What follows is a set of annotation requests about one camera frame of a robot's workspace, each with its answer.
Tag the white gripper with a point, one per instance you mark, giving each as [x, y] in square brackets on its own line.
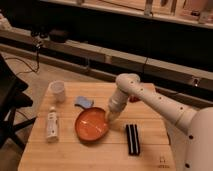
[116, 104]

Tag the orange ceramic bowl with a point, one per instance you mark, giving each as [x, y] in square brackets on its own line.
[91, 125]

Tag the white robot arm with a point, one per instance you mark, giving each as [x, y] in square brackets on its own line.
[196, 124]

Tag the small red object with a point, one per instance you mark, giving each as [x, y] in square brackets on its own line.
[133, 99]

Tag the black and white striped block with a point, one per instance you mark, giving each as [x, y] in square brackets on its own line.
[133, 139]

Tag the blue sponge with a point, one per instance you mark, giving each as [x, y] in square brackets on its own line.
[83, 102]

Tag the white plastic cup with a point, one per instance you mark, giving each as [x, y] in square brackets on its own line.
[58, 90]

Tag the white tube bottle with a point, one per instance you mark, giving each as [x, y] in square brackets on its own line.
[52, 126]

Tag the black power adapter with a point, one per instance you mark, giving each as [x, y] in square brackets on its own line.
[59, 36]

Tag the black office chair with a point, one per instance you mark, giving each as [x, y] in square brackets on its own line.
[12, 97]

